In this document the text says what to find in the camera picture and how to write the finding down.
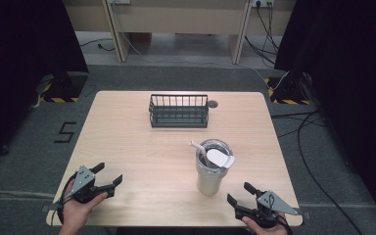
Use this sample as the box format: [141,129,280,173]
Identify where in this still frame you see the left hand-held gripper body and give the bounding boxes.
[64,164,109,205]

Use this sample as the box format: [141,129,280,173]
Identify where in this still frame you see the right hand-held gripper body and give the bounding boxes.
[250,190,299,229]

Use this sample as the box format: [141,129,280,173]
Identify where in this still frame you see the white tumbler cup with lid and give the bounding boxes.
[195,138,236,197]

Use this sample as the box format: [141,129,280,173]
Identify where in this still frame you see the white drinking straw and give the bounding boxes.
[189,140,208,164]

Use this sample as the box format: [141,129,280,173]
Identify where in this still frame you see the black wire rack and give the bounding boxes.
[148,93,211,129]

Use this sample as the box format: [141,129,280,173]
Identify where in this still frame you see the person's right hand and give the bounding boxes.
[241,212,290,235]

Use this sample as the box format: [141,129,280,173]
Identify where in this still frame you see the person's left hand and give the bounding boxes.
[58,178,110,235]

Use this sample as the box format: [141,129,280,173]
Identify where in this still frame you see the black stand base striped tape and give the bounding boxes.
[264,72,311,106]
[38,71,89,104]

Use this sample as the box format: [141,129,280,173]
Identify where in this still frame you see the black curtain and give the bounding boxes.
[0,0,90,167]
[273,0,376,226]

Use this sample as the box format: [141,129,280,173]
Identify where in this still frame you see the left hand-held gripper cable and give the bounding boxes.
[56,178,76,227]

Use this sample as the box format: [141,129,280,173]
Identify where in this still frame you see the hand-held gripper cable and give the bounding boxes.
[275,213,295,235]
[56,178,76,227]

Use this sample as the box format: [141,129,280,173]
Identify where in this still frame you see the right hand-held gripper cable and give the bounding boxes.
[275,213,295,235]

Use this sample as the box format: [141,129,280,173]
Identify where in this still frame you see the long black floor cables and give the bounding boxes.
[269,110,364,235]

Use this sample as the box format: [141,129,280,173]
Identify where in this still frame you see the short black cable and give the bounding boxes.
[78,37,116,53]

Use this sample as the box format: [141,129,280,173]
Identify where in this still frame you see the black cables from socket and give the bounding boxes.
[244,1,281,68]

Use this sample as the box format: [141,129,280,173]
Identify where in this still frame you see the white wall socket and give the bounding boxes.
[252,0,275,9]

